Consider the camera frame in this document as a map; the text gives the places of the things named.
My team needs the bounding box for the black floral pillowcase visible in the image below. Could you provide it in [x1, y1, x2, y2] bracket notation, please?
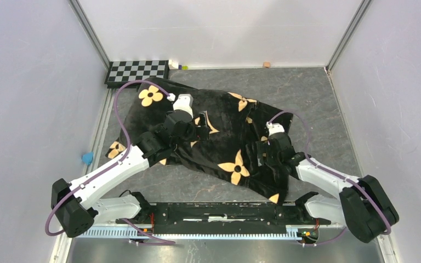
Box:
[105, 77, 293, 204]

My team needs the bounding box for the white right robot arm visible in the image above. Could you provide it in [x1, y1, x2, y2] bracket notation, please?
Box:
[255, 133, 400, 243]

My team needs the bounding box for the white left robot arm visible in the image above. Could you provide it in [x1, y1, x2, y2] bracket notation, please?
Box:
[46, 110, 209, 238]

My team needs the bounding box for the small white block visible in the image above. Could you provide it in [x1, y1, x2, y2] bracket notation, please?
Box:
[168, 60, 181, 70]

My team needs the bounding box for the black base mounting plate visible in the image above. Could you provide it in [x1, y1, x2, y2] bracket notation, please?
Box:
[130, 202, 331, 235]

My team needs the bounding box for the small tan wooden block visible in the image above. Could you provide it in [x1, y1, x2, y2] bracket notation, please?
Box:
[263, 61, 271, 68]

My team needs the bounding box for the black grey checkerboard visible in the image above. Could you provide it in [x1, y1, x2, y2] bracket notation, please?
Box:
[104, 60, 169, 89]

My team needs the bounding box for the blue small object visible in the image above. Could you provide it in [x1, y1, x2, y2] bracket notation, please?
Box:
[81, 152, 94, 166]

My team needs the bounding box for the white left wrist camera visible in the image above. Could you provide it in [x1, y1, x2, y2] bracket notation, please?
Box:
[167, 93, 194, 117]

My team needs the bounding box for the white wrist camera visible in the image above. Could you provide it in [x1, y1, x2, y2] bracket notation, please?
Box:
[167, 93, 194, 117]
[266, 122, 285, 136]

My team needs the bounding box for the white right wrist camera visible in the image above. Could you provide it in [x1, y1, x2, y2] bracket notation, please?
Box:
[266, 122, 285, 136]

